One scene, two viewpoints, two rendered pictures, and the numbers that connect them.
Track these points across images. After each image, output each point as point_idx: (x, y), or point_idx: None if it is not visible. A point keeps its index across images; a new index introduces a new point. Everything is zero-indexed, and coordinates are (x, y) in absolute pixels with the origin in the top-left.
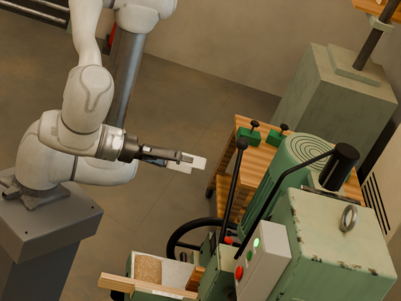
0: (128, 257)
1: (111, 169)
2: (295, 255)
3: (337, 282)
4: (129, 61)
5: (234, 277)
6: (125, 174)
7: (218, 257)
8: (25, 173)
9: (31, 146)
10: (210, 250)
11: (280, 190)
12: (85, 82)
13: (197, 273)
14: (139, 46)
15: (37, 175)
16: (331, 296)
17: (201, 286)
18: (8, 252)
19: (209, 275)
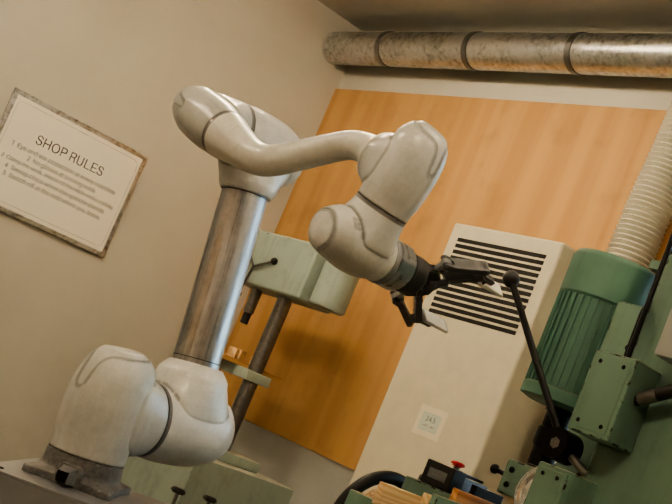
0: (344, 503)
1: (216, 423)
2: None
3: None
4: (250, 241)
5: (670, 353)
6: (229, 435)
7: (614, 357)
8: (98, 431)
9: (116, 376)
10: (437, 485)
11: (606, 302)
12: (431, 132)
13: (459, 498)
14: (261, 219)
15: (118, 433)
16: None
17: (591, 413)
18: None
19: (603, 388)
